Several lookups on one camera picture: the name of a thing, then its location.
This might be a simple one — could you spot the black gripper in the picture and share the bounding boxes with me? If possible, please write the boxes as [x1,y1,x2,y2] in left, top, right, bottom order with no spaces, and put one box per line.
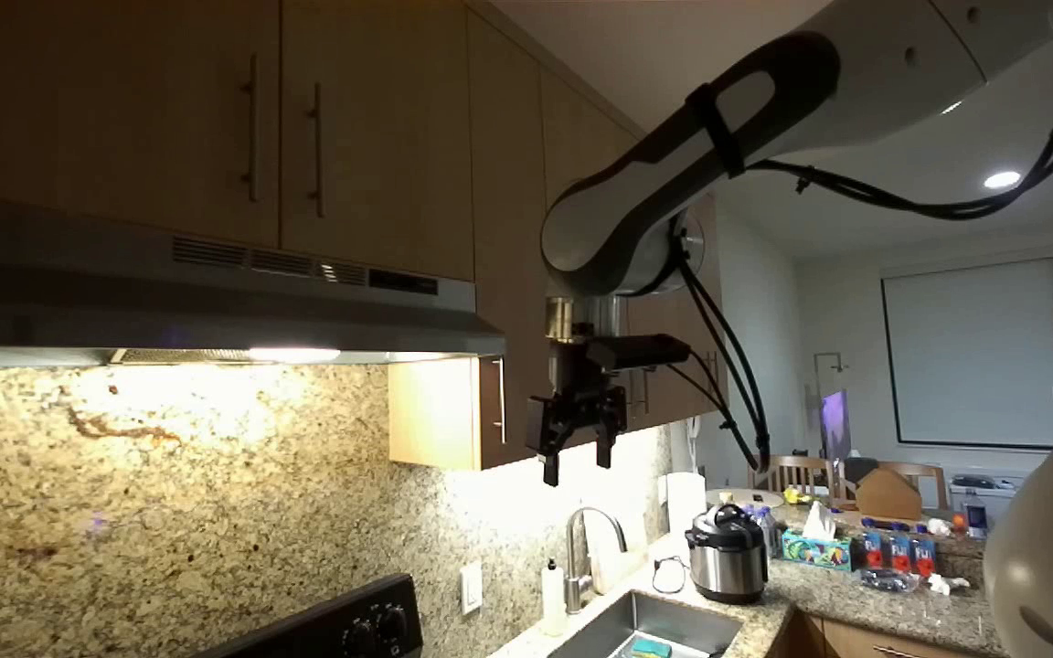
[538,336,691,488]

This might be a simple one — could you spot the black hood switch panel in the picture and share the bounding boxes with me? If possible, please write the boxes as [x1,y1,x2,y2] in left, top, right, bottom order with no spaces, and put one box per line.
[171,237,441,295]

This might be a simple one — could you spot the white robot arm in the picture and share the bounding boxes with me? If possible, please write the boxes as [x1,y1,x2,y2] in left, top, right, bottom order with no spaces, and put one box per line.
[542,0,1053,658]

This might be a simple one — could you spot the white paper towel roll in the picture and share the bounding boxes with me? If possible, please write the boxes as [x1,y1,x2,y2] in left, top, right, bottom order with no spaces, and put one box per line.
[665,473,707,531]

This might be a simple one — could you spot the silver kitchen faucet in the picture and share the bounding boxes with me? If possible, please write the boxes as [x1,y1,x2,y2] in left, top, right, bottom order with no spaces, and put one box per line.
[564,505,630,612]

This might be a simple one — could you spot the white soap bottle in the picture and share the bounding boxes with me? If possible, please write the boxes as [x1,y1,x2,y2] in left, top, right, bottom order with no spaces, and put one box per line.
[542,561,565,628]

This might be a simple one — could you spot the silver black pressure cooker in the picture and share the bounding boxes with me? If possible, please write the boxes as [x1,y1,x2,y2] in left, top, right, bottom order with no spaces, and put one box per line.
[685,505,767,605]

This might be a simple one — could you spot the stainless steel sink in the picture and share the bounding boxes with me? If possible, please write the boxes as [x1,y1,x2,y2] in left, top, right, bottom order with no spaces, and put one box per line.
[546,591,737,658]

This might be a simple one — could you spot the wooden chair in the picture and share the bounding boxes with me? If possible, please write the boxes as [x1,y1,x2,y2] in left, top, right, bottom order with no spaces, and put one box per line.
[756,452,844,505]

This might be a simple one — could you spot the tissue box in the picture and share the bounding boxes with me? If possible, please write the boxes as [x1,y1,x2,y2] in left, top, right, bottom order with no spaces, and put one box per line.
[777,502,852,569]

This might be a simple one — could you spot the black stove control panel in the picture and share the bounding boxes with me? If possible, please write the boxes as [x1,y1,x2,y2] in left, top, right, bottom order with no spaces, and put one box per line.
[198,575,423,658]

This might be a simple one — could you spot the colourful drink box pack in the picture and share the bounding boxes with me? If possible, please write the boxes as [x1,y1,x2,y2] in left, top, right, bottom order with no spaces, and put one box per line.
[859,522,938,580]

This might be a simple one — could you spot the wooden upper cabinet right door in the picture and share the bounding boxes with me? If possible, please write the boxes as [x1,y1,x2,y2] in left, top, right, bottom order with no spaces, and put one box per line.
[282,0,470,278]

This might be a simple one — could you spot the wooden cabinet door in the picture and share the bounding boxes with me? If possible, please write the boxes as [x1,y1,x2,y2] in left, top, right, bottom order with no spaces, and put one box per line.
[282,0,470,278]
[0,0,279,245]

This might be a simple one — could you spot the ceiling recessed light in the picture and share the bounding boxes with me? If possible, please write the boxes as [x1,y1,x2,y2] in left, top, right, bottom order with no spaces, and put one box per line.
[982,167,1023,191]

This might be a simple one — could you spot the wooden upper cabinet left door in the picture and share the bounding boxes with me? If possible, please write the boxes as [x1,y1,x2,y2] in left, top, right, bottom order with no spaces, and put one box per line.
[0,0,279,245]

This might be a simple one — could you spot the stainless steel range hood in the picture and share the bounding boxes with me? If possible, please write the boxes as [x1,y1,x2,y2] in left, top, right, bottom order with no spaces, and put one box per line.
[0,201,505,366]

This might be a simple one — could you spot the white wall outlet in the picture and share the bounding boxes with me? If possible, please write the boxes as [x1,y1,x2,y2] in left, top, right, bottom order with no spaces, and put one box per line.
[459,563,487,618]

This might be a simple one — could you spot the wooden side wall cabinets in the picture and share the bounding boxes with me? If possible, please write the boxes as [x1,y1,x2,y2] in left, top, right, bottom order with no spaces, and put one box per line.
[385,4,732,477]

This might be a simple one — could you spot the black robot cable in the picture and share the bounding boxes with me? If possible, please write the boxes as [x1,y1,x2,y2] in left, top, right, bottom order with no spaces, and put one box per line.
[620,16,1053,477]

